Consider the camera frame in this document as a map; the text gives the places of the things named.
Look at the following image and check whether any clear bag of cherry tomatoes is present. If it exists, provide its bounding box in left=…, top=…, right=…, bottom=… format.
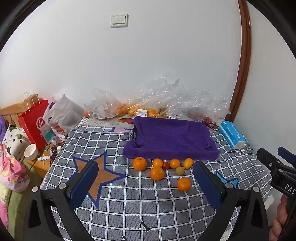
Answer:
left=176, top=88, right=232, bottom=130

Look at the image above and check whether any clear bag of kumquats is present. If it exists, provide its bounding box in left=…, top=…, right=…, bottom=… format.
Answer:
left=127, top=102, right=162, bottom=118

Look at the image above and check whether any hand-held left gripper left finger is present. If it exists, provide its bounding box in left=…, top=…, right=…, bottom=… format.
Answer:
left=27, top=160, right=100, bottom=241

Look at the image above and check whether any blue tissue pack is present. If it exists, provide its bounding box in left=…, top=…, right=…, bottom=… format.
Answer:
left=218, top=120, right=247, bottom=150

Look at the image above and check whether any white star-print pillow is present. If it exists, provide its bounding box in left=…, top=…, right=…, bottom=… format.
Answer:
left=2, top=125, right=30, bottom=163

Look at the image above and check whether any large orange with stem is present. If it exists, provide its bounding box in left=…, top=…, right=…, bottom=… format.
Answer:
left=132, top=157, right=147, bottom=171

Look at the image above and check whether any grey checked blanket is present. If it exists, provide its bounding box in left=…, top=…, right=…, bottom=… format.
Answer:
left=40, top=125, right=273, bottom=241

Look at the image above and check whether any white light switch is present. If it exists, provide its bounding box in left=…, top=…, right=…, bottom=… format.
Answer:
left=110, top=13, right=129, bottom=29

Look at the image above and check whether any wooden nightstand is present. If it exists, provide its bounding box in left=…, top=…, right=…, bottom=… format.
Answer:
left=26, top=148, right=58, bottom=179

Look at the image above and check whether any medium orange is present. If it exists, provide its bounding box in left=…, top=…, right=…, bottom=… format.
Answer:
left=177, top=178, right=191, bottom=192

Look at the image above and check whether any clear bag of brown fruits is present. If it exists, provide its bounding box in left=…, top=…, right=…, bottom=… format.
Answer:
left=158, top=108, right=178, bottom=119

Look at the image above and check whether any clear bag of mandarins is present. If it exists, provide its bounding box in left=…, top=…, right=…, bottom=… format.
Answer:
left=84, top=88, right=130, bottom=120

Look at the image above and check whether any person's right hand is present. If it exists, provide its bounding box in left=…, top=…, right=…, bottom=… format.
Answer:
left=269, top=196, right=289, bottom=241

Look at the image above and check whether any wooden door frame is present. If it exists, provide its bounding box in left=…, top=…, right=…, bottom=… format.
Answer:
left=229, top=0, right=252, bottom=122

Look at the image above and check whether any red and white packet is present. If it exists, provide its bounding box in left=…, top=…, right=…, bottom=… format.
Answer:
left=52, top=124, right=67, bottom=139

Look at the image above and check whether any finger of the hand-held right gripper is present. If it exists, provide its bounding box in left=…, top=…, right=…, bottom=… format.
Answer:
left=278, top=146, right=296, bottom=168
left=257, top=148, right=282, bottom=173

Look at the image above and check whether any grey plastic bag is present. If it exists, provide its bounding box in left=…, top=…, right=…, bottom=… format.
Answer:
left=43, top=94, right=85, bottom=137

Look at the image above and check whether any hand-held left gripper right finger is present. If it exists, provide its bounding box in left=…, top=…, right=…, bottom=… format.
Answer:
left=193, top=160, right=270, bottom=241

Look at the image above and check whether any red paper bag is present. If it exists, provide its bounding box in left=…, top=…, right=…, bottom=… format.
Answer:
left=18, top=92, right=50, bottom=152

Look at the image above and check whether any teal box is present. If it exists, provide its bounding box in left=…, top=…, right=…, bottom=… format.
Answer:
left=44, top=130, right=55, bottom=143

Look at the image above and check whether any wooden headboard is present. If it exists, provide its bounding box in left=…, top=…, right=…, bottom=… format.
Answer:
left=0, top=94, right=40, bottom=127

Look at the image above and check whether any purple towel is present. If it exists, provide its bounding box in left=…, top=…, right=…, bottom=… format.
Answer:
left=122, top=116, right=220, bottom=161

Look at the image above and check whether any pink printed pillow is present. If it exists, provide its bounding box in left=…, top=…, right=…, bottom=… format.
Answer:
left=0, top=144, right=29, bottom=192

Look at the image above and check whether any white bowl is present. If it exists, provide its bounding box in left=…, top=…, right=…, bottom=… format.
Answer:
left=24, top=144, right=38, bottom=161

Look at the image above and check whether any green bed sheet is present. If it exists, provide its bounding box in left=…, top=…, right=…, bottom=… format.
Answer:
left=0, top=183, right=33, bottom=232

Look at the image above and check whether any empty clear plastic bag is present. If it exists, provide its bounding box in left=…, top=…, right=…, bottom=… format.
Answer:
left=143, top=76, right=192, bottom=109

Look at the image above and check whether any thin black cable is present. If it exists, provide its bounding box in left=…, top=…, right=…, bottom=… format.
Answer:
left=201, top=120, right=219, bottom=131

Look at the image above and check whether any printed white sheet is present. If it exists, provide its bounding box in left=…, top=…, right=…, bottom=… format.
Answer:
left=81, top=117, right=134, bottom=133

